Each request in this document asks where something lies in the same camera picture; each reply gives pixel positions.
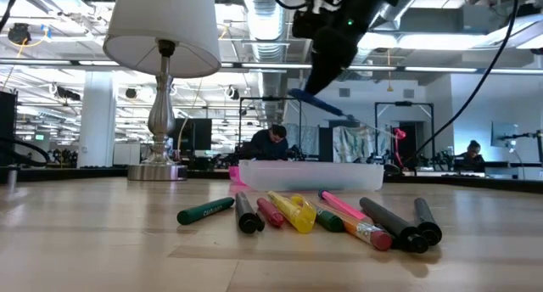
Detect yellow highlighter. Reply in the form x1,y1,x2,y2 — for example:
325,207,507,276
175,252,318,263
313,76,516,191
262,190,318,235

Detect black cabinet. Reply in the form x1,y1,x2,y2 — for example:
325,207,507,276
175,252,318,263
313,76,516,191
0,90,18,168

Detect thick black cable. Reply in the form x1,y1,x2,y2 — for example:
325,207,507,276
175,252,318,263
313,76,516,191
0,135,52,168

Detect pale wall screen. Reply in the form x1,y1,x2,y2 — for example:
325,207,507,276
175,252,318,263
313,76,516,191
490,121,519,149

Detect person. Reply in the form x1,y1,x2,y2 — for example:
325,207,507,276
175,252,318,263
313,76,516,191
460,139,485,166
244,124,289,161

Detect pink pencil blue eraser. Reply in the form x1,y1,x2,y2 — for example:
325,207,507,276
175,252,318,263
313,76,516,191
316,188,368,222

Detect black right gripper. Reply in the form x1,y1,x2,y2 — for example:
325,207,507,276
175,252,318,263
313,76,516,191
305,0,383,96

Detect black ceiling device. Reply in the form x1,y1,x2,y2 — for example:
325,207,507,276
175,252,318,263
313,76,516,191
7,22,33,47

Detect pale patterned cloth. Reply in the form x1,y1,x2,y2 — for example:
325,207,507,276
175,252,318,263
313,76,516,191
333,125,389,164

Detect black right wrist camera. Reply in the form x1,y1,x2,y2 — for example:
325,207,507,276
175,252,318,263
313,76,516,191
291,9,323,41

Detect black rig frame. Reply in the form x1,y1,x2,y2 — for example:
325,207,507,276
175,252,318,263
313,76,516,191
374,100,434,166
238,96,303,161

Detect black marker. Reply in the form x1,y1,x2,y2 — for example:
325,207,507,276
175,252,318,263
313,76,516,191
234,191,266,235
359,196,430,255
413,197,444,247

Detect white pillar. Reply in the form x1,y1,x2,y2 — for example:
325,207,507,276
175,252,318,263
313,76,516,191
77,70,118,169

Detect black monitor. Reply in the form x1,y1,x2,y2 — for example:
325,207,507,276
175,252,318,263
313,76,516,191
171,118,213,157

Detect red crayon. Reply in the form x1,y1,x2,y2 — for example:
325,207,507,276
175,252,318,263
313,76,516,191
255,197,285,229

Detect blue handled scissors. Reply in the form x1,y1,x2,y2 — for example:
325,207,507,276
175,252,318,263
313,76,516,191
289,87,400,137

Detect clear pencil box pink lid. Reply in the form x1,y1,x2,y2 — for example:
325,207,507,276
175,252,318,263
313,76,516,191
228,160,385,194

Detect clear plastic pencil box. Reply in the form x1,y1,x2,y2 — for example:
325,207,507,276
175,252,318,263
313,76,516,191
0,166,543,195

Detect silver ceiling air duct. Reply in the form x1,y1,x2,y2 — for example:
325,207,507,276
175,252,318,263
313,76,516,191
248,0,292,115

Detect green crayon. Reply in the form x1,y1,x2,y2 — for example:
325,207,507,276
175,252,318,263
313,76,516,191
176,196,237,226
316,206,345,234

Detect orange pencil pink eraser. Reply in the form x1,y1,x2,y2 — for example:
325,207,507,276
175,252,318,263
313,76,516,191
313,202,395,252

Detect long ceiling light strip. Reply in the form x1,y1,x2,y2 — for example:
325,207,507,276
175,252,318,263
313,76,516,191
220,62,398,71

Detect white shade silver table lamp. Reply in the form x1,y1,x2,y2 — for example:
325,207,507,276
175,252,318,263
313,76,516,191
101,0,221,182

